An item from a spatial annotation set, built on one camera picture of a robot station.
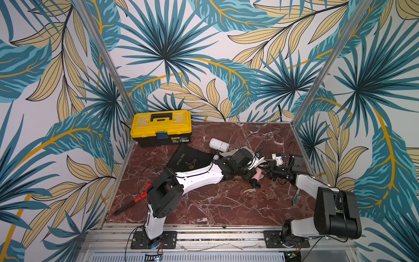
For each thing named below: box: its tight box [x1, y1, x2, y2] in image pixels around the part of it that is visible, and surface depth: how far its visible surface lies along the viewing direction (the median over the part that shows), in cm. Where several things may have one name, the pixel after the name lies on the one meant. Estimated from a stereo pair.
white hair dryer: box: [208, 138, 231, 160], surface depth 103 cm
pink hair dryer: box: [252, 167, 262, 182], surface depth 85 cm
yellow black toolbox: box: [130, 109, 193, 147], surface depth 98 cm
